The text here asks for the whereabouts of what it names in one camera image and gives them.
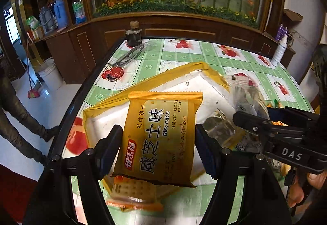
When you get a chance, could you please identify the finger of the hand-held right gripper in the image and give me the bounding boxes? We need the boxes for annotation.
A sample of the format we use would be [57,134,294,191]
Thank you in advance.
[266,106,320,126]
[232,111,307,144]

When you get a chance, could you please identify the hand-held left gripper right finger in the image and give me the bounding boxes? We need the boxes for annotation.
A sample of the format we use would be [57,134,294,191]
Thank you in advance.
[195,123,292,225]

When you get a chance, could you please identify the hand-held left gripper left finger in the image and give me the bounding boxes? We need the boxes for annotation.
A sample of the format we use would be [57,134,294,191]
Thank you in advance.
[36,124,124,225]

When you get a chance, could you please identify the clear foil packet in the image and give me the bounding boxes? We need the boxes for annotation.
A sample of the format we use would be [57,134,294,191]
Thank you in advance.
[202,110,249,150]
[226,76,271,123]

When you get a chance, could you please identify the yellow biscuit packet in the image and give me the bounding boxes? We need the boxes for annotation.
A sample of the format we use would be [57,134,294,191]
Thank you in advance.
[110,91,203,188]

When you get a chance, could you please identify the yellow cardboard box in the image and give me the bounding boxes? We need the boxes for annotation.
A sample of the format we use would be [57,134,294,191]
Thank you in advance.
[82,62,246,185]

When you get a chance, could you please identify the person's right hand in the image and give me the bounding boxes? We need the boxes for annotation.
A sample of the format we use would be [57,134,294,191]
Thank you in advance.
[287,170,327,209]

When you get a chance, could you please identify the orange-rimmed cracker packet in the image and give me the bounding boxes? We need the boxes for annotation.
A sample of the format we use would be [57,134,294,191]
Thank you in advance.
[103,175,164,213]

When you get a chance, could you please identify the white spray bottle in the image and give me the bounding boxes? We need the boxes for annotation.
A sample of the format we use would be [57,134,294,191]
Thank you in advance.
[271,35,289,67]

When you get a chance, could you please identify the metal tongs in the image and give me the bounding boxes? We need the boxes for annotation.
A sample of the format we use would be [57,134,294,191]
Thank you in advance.
[109,42,147,68]

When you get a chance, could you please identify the white plastic bucket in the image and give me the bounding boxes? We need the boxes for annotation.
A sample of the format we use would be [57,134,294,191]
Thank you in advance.
[38,59,64,90]

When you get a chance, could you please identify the green fruit-print tablecloth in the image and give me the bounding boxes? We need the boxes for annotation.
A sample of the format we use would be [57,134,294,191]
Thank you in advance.
[64,37,316,225]

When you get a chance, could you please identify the red broom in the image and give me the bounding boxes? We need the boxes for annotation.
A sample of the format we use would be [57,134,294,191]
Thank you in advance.
[26,39,41,100]

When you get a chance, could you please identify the wooden display cabinet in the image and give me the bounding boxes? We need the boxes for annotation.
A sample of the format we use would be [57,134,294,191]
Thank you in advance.
[43,0,297,85]

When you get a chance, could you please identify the dark glass jar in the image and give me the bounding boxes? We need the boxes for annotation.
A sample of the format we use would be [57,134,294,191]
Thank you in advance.
[125,21,143,47]

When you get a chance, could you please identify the red and white carton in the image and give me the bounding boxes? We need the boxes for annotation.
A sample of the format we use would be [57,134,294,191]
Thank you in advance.
[28,27,44,42]

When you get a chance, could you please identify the grey thermos flask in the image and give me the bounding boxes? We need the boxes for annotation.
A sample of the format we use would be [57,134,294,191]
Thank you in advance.
[39,6,56,34]

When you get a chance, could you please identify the blue thermos flask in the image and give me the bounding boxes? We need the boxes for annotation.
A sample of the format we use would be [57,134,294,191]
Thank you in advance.
[52,0,69,28]

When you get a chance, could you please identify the green and white packet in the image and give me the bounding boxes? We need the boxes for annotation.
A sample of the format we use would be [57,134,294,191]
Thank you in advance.
[27,16,39,30]

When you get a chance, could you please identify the lattice window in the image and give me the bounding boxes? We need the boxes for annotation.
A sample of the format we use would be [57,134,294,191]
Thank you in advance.
[4,7,19,43]

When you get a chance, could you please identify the gold-framed wooden doorway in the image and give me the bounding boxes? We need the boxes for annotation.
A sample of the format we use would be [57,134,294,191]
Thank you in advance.
[9,0,44,62]

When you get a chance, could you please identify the black cable bundle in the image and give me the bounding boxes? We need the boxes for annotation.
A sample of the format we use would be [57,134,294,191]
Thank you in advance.
[286,31,298,48]

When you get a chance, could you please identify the small wall shelf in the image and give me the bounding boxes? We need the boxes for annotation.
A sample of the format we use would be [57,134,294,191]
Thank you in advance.
[283,8,304,22]

